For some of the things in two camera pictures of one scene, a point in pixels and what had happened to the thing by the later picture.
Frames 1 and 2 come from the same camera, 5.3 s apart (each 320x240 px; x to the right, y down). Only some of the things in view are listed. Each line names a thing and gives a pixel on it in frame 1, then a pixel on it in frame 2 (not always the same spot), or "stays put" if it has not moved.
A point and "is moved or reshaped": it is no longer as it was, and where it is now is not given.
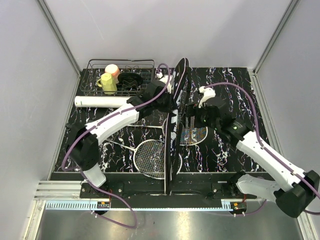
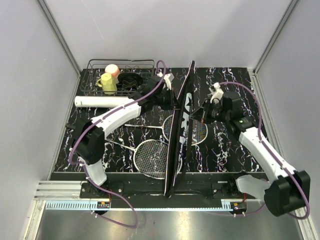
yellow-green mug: (108, 83) stays put
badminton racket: (149, 156) stays put
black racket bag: (172, 147) is moved or reshaped
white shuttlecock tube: (101, 101) stays put
